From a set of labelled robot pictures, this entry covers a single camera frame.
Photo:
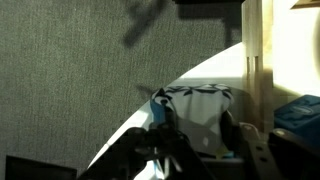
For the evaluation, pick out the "white round table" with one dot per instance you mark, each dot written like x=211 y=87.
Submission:
x=225 y=67

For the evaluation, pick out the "black white plush cube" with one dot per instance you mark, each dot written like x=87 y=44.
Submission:
x=195 y=111

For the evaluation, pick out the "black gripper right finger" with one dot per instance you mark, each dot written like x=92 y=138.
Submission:
x=281 y=155

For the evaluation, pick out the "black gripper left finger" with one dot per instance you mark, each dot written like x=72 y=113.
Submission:
x=129 y=154

